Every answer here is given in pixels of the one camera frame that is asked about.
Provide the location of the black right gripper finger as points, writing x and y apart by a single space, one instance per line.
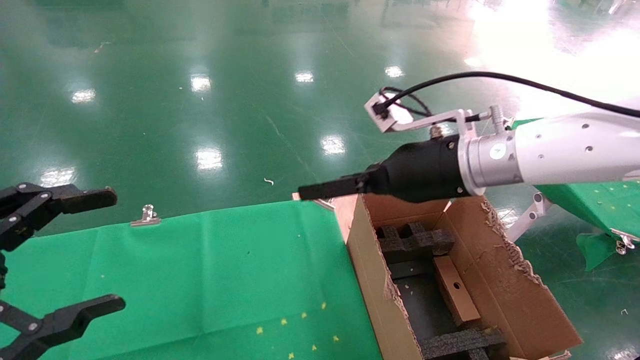
330 189

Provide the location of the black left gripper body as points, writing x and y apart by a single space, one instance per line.
2 272

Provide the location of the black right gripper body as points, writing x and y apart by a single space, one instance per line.
425 167

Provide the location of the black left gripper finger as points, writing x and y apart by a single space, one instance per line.
85 199
65 320

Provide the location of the small brown cardboard box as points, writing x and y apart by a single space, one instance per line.
457 295

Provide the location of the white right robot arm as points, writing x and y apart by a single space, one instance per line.
560 150

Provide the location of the large open cardboard carton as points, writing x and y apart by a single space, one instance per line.
500 280

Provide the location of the silver binder clip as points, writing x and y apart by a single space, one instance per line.
622 245
147 217
510 123
327 204

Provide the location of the notched black foam insert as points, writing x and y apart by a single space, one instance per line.
415 242

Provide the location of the large green table cloth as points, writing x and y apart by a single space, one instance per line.
175 275

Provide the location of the green cloth side table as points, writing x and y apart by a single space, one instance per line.
600 200

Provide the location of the flat black foam insert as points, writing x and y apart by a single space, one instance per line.
460 342

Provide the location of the silver camera mount bracket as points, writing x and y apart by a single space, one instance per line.
450 116

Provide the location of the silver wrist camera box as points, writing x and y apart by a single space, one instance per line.
395 117

